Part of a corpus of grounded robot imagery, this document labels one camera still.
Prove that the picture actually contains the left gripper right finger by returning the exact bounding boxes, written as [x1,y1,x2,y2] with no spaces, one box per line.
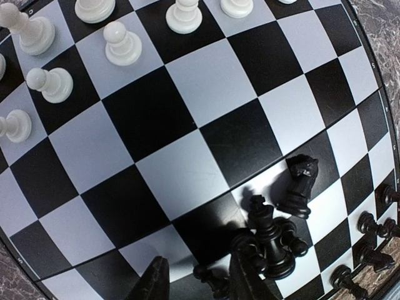
[229,242,278,300]

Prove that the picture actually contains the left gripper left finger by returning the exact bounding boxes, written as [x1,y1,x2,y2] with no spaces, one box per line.
[125,256,169,300]

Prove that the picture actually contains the black chess piece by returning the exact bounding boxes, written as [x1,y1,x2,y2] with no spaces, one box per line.
[356,244,396,273]
[329,264,368,300]

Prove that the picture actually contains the black pawn second row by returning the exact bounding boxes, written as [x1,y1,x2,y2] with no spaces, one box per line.
[357,211,390,239]

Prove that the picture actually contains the black white chess board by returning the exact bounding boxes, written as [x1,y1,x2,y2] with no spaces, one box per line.
[1,1,399,299]

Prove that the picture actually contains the black chess piece corner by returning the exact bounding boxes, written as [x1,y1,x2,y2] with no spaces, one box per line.
[384,218,400,238]

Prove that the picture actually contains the black pawn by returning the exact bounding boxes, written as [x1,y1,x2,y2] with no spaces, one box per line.
[375,184,399,206]

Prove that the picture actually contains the pile of black chess pieces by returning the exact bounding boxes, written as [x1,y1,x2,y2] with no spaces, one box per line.
[193,154,319,299]

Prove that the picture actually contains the row of white chess pieces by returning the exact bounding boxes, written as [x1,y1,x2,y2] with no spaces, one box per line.
[1,1,303,159]

